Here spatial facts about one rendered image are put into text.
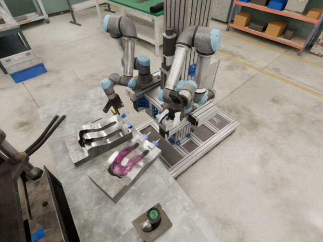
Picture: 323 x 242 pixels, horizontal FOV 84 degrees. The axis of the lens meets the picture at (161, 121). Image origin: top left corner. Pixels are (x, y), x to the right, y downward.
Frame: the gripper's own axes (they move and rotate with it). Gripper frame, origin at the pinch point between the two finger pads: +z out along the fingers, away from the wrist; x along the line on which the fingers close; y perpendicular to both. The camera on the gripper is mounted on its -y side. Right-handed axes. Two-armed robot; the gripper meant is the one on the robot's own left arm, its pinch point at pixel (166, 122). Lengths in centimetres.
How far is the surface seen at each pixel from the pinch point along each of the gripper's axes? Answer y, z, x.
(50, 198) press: 57, 44, 76
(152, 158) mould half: 58, -11, 23
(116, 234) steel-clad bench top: 63, 43, 22
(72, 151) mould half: 49, 11, 82
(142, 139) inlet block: 53, -22, 38
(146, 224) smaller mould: 60, 31, 6
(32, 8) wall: 31, -347, 619
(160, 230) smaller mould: 60, 31, -3
